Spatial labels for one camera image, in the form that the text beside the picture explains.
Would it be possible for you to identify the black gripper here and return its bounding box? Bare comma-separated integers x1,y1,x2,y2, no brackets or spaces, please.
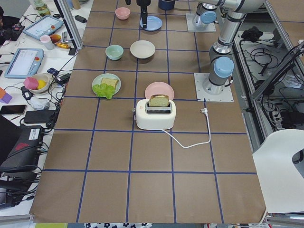
125,0,151,29

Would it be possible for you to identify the blue plate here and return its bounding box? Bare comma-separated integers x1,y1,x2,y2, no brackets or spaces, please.
140,16,162,31

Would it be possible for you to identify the pink plate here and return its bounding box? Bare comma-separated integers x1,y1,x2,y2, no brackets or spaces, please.
144,82,174,100

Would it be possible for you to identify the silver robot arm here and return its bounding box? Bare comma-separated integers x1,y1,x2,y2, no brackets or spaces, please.
199,0,264,95
136,0,217,32

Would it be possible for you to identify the pink bowl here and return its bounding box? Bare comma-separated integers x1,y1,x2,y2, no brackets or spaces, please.
115,7,131,20

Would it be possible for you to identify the dark blue saucepan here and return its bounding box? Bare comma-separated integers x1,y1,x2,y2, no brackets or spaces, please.
158,0,175,10

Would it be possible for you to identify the cream white plate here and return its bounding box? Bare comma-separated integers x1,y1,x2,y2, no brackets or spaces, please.
130,40,156,59

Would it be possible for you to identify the green bowl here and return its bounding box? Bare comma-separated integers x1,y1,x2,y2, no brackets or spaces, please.
105,45,124,60

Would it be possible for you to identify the black power adapter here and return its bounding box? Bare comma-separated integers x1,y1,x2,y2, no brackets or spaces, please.
75,15,87,23

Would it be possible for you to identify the bread slice on plate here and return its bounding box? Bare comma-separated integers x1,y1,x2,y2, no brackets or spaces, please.
101,78,119,90

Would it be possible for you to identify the green plate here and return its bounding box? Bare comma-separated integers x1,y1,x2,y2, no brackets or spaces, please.
92,73,121,99

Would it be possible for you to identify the gold metal cylinder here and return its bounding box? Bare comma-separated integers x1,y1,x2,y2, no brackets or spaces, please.
54,43,71,49

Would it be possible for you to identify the mango toy fruit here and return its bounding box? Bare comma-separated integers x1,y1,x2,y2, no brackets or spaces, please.
49,34,61,43

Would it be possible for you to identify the green lettuce leaf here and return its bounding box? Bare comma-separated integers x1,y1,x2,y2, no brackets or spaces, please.
92,83,115,99

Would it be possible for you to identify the far teach pendant tablet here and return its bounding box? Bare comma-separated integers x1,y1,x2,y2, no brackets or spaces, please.
22,15,64,40

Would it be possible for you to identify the teach pendant tablet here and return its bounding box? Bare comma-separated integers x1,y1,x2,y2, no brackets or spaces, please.
22,15,64,40
4,48,44,79

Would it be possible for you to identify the glass bottle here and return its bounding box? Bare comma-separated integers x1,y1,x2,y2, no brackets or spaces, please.
34,0,51,17

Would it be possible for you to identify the white pink cup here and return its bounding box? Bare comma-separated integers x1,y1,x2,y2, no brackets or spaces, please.
39,35,54,50

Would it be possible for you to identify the bread slice in toaster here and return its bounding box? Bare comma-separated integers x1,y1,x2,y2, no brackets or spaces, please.
149,95,169,107

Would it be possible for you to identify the white toaster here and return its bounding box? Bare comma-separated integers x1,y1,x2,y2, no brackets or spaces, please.
135,99,176,130

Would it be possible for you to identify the beige bowl with fruit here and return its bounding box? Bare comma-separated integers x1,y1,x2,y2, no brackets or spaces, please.
29,73,52,95

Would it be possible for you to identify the yellow toy fruit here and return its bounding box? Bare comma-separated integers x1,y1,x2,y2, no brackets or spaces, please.
37,80,47,90

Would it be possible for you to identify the near teach pendant tablet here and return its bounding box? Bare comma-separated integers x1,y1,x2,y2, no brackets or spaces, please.
4,48,44,79

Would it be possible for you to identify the pink toy cup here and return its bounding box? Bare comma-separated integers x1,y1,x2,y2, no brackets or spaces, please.
23,77,38,90

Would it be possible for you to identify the black power bank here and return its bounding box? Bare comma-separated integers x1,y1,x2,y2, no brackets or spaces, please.
23,110,54,124

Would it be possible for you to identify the purple toy block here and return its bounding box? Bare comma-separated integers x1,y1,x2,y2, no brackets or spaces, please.
0,88,12,104

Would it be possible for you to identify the black smartphone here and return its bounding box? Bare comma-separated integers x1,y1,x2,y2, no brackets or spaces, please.
0,104,27,115

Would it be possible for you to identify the black laptop computer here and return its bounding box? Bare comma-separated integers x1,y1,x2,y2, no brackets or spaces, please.
0,115,52,188

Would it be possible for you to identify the white chair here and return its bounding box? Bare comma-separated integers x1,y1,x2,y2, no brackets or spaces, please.
253,129,304,213

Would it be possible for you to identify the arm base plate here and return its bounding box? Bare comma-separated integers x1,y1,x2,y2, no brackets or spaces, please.
186,11,216,33
194,73,234,102

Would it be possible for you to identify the aluminium frame post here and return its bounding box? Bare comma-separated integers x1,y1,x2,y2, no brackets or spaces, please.
54,0,83,50

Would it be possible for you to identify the white toaster power cable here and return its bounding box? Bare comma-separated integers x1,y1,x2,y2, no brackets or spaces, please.
160,108,212,149

